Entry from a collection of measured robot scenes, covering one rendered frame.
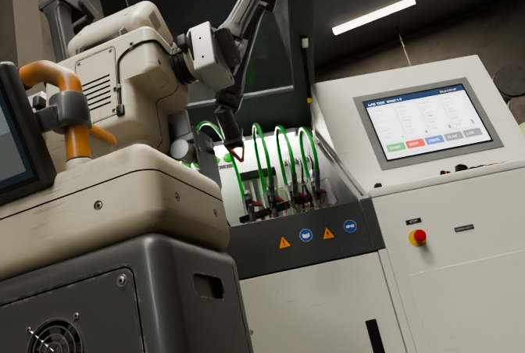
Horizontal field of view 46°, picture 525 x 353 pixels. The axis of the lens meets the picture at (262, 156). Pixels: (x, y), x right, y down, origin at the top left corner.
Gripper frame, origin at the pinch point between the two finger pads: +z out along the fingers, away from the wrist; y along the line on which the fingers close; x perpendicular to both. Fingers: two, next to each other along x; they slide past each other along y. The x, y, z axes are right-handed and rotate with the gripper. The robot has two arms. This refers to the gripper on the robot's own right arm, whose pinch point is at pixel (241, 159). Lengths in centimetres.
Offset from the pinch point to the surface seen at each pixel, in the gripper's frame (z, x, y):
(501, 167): 21, -80, -16
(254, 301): 22, 2, -49
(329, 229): 16.0, -23.8, -32.7
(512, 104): 192, -202, 388
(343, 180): 13.4, -31.4, -9.1
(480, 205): 26, -70, -25
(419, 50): 229, -180, 748
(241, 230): 7.4, 1.2, -34.0
